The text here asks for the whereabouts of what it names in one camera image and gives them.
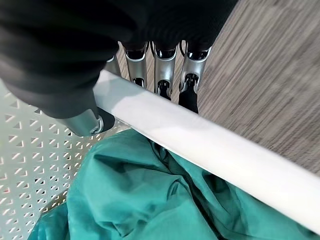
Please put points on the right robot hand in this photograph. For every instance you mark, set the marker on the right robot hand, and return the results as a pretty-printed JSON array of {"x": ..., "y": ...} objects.
[{"x": 62, "y": 50}]

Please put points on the white perforated laundry basket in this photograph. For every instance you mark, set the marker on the white perforated laundry basket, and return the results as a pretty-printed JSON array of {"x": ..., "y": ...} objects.
[{"x": 200, "y": 140}]

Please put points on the teal green cloth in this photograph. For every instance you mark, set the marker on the teal green cloth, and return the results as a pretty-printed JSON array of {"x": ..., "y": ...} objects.
[{"x": 150, "y": 195}]

